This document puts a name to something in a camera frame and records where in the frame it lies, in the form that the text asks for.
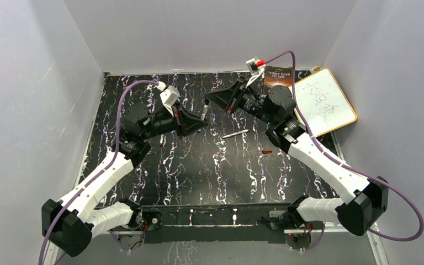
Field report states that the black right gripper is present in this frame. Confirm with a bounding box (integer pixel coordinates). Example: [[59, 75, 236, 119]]
[[205, 76, 276, 126]]

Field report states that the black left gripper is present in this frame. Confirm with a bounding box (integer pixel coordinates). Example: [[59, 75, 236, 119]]
[[142, 101, 208, 140]]

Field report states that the white marker black end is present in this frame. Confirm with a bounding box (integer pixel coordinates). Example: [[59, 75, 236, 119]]
[[200, 104, 209, 121]]

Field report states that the white marker pen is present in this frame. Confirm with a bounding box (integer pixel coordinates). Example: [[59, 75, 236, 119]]
[[221, 129, 249, 139]]

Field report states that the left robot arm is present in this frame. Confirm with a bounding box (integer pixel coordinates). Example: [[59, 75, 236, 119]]
[[41, 102, 208, 257]]

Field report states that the dark paperback book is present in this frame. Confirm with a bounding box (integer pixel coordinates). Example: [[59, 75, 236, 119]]
[[262, 66, 294, 94]]

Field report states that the yellow framed whiteboard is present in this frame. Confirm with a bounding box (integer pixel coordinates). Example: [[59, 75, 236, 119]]
[[295, 68, 358, 136]]

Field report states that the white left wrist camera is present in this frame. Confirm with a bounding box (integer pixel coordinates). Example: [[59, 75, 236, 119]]
[[157, 82, 180, 116]]

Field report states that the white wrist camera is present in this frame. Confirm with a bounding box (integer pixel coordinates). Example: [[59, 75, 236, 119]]
[[246, 58, 266, 87], [157, 82, 180, 116]]

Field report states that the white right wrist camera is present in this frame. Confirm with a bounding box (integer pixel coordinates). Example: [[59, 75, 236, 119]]
[[246, 58, 266, 87]]

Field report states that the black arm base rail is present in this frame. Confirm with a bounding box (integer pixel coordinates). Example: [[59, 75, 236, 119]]
[[116, 203, 341, 253]]

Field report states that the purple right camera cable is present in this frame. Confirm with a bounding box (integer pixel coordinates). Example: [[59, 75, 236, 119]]
[[263, 50, 424, 242]]

